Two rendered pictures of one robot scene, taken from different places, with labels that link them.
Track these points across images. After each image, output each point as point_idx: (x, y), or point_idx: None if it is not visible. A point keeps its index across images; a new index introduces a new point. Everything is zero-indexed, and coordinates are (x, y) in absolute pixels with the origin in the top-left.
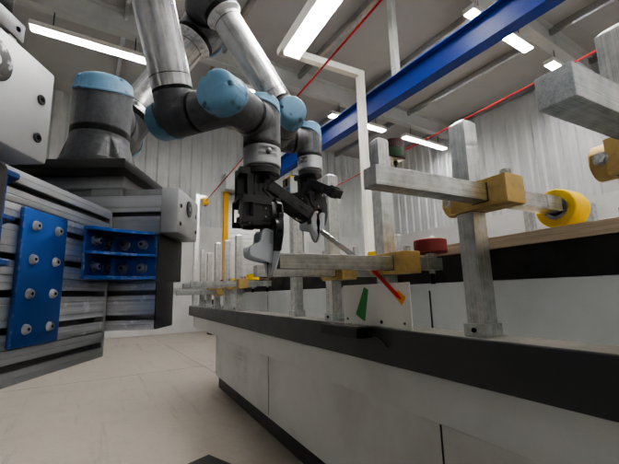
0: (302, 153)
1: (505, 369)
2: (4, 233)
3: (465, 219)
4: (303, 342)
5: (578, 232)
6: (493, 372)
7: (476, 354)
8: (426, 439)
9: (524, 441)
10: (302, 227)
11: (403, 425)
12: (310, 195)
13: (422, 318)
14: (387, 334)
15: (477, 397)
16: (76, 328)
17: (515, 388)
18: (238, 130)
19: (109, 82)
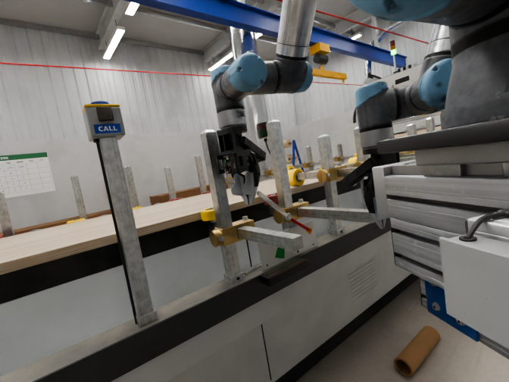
0: (242, 106)
1: (355, 240)
2: None
3: (333, 183)
4: (205, 330)
5: (309, 187)
6: (352, 243)
7: (348, 239)
8: (251, 330)
9: (349, 264)
10: (246, 190)
11: None
12: (254, 156)
13: (241, 252)
14: (309, 255)
15: (336, 261)
16: None
17: (357, 245)
18: (404, 117)
19: None
